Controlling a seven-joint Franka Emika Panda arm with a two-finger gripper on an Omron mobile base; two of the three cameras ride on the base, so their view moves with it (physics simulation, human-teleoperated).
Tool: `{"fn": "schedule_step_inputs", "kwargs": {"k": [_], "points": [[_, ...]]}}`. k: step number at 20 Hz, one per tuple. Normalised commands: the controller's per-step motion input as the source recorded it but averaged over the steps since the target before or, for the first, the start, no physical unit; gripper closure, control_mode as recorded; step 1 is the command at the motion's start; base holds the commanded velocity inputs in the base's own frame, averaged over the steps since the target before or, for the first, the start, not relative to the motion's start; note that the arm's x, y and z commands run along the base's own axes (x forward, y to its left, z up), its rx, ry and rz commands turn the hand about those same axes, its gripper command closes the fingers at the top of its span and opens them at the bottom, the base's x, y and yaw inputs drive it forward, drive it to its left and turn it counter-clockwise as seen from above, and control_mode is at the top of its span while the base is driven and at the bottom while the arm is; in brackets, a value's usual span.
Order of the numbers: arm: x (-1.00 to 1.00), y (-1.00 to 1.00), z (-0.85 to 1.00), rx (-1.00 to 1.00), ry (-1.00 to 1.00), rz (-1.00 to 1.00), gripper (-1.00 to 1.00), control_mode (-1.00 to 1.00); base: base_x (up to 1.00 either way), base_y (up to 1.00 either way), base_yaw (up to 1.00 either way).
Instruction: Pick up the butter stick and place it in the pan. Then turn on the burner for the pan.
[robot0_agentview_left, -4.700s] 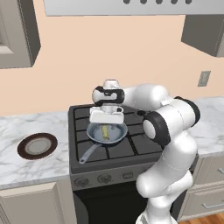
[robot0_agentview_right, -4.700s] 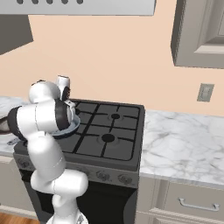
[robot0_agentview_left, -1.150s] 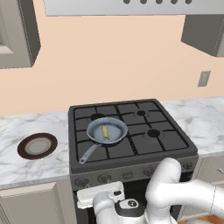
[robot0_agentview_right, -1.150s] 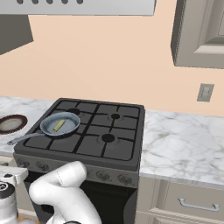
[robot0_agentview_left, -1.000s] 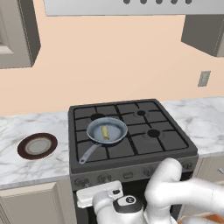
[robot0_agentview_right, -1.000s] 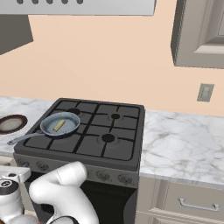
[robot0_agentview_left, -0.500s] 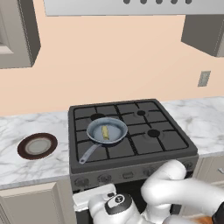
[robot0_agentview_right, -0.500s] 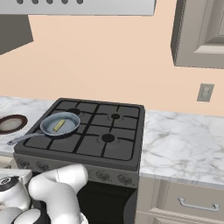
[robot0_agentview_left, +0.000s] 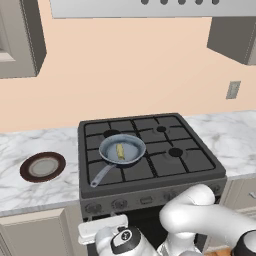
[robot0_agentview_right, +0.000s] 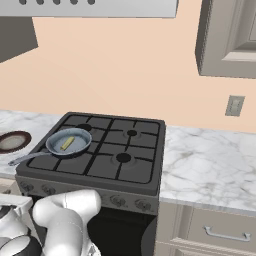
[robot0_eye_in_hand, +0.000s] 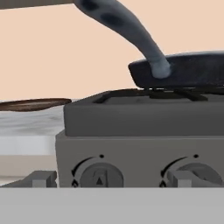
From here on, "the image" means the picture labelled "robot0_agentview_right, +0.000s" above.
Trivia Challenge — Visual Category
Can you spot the grey wall cupboard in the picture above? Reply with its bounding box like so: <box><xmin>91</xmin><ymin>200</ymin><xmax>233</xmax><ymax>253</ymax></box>
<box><xmin>0</xmin><ymin>16</ymin><xmax>39</xmax><ymax>64</ymax></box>

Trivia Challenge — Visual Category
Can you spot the yellow butter stick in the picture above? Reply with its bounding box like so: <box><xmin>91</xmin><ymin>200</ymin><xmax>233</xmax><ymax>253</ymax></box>
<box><xmin>59</xmin><ymin>136</ymin><xmax>76</xmax><ymax>152</ymax></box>

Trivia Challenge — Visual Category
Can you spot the silver range hood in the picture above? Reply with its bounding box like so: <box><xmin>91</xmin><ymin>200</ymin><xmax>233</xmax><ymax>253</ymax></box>
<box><xmin>0</xmin><ymin>0</ymin><xmax>180</xmax><ymax>19</ymax></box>

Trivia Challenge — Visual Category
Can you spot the dark grey gas stove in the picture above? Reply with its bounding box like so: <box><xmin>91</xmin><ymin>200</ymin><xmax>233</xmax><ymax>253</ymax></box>
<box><xmin>15</xmin><ymin>111</ymin><xmax>167</xmax><ymax>256</ymax></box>

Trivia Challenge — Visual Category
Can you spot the grey wall socket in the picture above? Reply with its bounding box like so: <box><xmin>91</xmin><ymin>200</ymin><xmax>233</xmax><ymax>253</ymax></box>
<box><xmin>224</xmin><ymin>94</ymin><xmax>247</xmax><ymax>118</ymax></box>

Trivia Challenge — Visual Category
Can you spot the grey frying pan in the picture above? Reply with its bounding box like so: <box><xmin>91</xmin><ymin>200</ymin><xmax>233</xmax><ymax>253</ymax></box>
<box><xmin>7</xmin><ymin>127</ymin><xmax>93</xmax><ymax>167</ymax></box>

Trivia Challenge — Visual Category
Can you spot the grey stove knob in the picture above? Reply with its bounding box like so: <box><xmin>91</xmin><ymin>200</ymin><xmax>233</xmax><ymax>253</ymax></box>
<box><xmin>19</xmin><ymin>181</ymin><xmax>35</xmax><ymax>194</ymax></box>
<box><xmin>110</xmin><ymin>194</ymin><xmax>128</xmax><ymax>208</ymax></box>
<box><xmin>134</xmin><ymin>198</ymin><xmax>153</xmax><ymax>212</ymax></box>
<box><xmin>41</xmin><ymin>184</ymin><xmax>57</xmax><ymax>197</ymax></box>

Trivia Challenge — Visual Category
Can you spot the silver drawer handle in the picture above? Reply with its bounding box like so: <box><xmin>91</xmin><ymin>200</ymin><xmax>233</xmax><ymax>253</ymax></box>
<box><xmin>203</xmin><ymin>225</ymin><xmax>252</xmax><ymax>243</ymax></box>

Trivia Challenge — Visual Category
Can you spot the beige wall cupboard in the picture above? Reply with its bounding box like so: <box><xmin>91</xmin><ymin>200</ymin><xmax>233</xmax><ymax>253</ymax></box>
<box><xmin>194</xmin><ymin>0</ymin><xmax>256</xmax><ymax>80</ymax></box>

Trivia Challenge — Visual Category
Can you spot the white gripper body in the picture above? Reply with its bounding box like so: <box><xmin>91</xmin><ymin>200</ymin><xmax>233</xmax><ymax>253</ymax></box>
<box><xmin>0</xmin><ymin>194</ymin><xmax>35</xmax><ymax>215</ymax></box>

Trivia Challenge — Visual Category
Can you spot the beige drawer front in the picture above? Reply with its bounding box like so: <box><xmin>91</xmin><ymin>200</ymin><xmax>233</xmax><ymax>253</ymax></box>
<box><xmin>185</xmin><ymin>207</ymin><xmax>256</xmax><ymax>254</ymax></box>

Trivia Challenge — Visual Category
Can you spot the dark red plate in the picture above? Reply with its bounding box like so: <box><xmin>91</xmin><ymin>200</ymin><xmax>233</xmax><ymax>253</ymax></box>
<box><xmin>0</xmin><ymin>130</ymin><xmax>33</xmax><ymax>155</ymax></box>

